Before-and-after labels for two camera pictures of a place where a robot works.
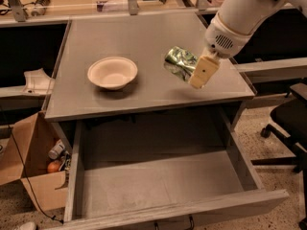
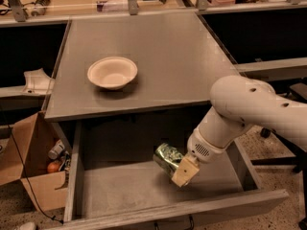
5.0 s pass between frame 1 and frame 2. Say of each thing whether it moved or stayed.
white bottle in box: stayed
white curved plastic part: stayed
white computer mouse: stayed
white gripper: moved
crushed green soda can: moved
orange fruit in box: stayed
